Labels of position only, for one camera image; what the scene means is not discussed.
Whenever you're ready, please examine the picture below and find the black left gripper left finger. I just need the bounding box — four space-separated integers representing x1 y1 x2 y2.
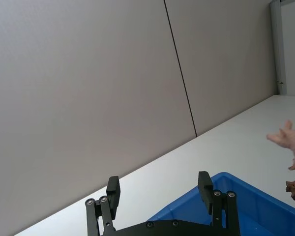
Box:
85 176 120 236

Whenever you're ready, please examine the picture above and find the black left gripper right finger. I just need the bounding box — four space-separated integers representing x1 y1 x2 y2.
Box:
198 171 241 236

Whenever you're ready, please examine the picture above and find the blue plastic bin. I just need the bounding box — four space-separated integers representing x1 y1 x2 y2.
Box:
147 172 295 236

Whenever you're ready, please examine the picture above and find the pink toy pig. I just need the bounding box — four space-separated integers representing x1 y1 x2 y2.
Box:
266 119 295 171

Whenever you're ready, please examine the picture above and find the grey metal post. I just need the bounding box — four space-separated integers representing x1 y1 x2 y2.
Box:
270 0 287 95

